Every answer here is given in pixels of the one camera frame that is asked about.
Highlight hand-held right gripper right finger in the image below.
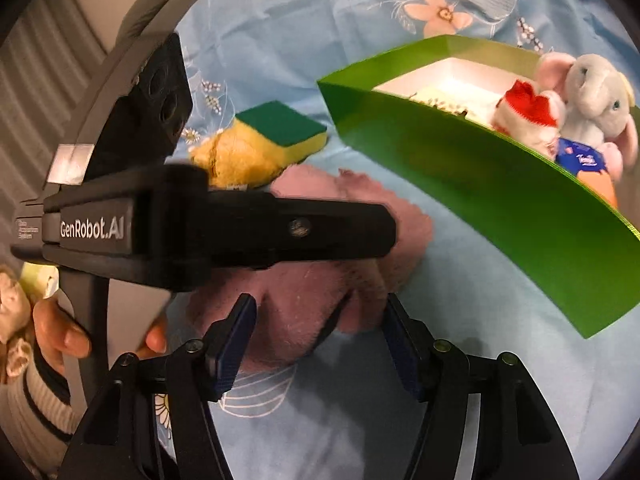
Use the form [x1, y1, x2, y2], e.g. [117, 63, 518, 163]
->
[382, 292, 581, 480]

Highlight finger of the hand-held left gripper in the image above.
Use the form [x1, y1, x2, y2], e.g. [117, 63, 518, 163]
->
[205, 191, 398, 270]

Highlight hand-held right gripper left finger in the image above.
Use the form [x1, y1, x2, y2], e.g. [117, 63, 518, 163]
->
[60, 292, 258, 480]

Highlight pink towel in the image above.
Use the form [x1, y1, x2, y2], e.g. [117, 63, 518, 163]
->
[187, 167, 433, 373]

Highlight yellow towel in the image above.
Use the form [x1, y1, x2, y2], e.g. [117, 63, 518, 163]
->
[190, 122, 301, 192]

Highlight yellow green sponge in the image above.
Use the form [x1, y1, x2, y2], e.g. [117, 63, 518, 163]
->
[235, 101, 328, 166]

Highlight green cardboard box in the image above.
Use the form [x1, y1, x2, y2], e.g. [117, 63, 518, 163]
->
[316, 35, 640, 339]

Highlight red white plush toy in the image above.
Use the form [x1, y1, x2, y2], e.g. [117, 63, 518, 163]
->
[492, 80, 566, 161]

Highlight blue orange small carton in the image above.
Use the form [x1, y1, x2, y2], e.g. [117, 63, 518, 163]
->
[555, 137, 621, 208]

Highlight grey elephant plush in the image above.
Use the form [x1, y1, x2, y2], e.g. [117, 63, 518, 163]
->
[537, 51, 640, 178]

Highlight person's left hand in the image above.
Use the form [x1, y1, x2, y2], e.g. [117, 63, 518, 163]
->
[32, 300, 168, 376]

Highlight cartoon printed blanket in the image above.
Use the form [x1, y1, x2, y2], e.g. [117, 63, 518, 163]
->
[0, 260, 63, 386]

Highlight blue floral bed sheet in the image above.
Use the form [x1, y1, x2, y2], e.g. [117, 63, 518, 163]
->
[155, 0, 640, 480]

